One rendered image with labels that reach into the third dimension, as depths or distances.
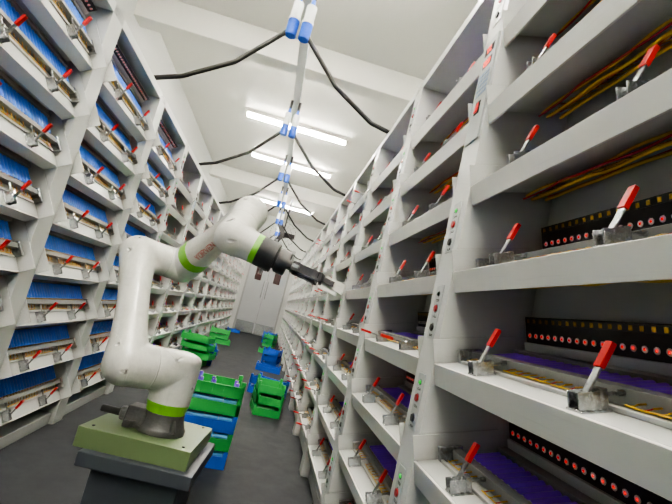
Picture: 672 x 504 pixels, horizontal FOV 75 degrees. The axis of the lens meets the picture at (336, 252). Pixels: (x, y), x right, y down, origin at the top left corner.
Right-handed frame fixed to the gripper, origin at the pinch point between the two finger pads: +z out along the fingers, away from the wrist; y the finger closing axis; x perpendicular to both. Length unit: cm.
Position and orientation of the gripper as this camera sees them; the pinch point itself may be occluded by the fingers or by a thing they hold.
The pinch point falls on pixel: (337, 289)
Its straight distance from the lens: 132.3
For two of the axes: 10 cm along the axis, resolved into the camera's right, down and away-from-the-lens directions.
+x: 4.3, -8.8, 1.7
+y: 1.5, -1.2, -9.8
